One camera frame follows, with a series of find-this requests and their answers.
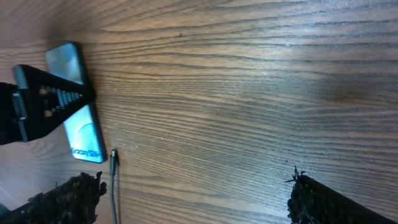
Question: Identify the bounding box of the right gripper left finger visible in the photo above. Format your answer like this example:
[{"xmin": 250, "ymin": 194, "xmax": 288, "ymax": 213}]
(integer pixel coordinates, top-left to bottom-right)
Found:
[{"xmin": 1, "ymin": 171, "xmax": 107, "ymax": 224}]

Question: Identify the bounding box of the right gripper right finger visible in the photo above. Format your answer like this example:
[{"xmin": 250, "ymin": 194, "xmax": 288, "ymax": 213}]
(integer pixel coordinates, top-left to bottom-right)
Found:
[{"xmin": 287, "ymin": 169, "xmax": 397, "ymax": 224}]

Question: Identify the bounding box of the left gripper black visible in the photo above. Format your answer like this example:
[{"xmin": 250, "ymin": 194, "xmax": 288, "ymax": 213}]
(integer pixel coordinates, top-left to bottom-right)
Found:
[{"xmin": 1, "ymin": 65, "xmax": 95, "ymax": 145}]

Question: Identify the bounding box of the smartphone with blue screen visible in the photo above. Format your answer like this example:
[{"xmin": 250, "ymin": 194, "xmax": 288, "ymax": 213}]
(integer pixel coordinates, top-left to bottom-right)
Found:
[{"xmin": 45, "ymin": 41, "xmax": 107, "ymax": 164}]

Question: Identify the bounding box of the black USB charging cable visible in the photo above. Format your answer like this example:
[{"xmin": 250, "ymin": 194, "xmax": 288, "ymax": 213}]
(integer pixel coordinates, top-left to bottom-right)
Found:
[{"xmin": 108, "ymin": 149, "xmax": 121, "ymax": 224}]

